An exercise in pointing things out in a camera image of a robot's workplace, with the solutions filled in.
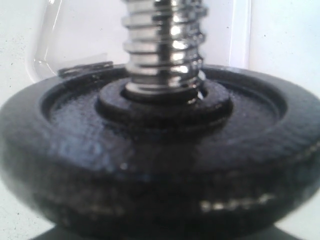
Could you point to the black weight plate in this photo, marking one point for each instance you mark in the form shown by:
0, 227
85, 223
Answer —
77, 151

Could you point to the chrome threaded dumbbell bar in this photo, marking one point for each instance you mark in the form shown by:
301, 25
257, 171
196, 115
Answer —
164, 39

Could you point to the white plastic tray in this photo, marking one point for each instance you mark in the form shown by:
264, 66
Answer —
80, 32

